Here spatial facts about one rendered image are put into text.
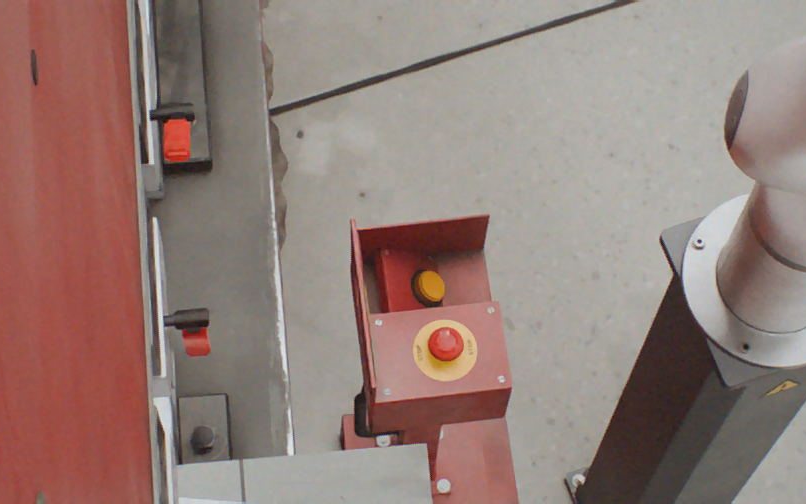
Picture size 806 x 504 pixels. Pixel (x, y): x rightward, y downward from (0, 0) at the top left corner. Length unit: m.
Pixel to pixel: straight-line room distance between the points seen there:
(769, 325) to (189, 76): 0.69
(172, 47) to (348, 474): 0.56
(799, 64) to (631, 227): 1.53
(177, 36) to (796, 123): 0.86
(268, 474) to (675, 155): 1.40
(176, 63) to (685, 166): 1.19
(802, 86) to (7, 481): 1.07
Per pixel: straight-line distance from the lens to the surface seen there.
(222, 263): 2.20
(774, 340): 2.07
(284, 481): 1.99
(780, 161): 1.70
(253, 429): 2.14
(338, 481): 1.99
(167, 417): 2.05
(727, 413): 2.21
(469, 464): 2.91
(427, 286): 2.34
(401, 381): 2.25
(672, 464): 2.45
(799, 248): 1.87
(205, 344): 1.84
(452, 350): 2.23
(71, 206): 1.14
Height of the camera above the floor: 2.93
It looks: 69 degrees down
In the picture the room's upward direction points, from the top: 5 degrees clockwise
